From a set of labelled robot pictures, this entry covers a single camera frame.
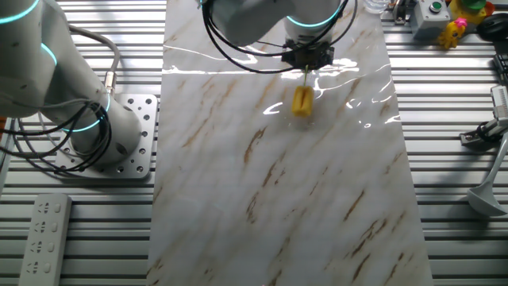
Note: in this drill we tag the pink and yellow toy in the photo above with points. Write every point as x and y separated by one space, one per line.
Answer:
452 35

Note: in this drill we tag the black computer mouse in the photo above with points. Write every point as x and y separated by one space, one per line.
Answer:
494 27

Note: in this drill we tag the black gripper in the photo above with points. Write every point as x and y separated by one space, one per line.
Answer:
309 51

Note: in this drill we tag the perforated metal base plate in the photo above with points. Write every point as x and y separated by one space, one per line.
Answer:
143 159

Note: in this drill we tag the small metal bracket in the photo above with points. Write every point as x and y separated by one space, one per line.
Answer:
401 14

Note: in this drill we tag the white power strip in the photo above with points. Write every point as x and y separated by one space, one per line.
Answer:
43 238

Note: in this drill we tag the black keyboard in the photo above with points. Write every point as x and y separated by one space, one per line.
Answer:
502 67

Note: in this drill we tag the white marble pattern mat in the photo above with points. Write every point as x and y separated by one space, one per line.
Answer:
278 198

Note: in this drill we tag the clear plastic cup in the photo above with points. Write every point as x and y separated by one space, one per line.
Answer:
375 5

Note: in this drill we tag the yellow duck toy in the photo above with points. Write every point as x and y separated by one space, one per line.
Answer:
472 16

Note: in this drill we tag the grey box with green button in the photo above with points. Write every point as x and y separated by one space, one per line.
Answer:
426 22

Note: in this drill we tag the silver depth camera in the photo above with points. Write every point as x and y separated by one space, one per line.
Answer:
501 101

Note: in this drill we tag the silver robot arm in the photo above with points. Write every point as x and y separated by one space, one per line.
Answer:
39 59

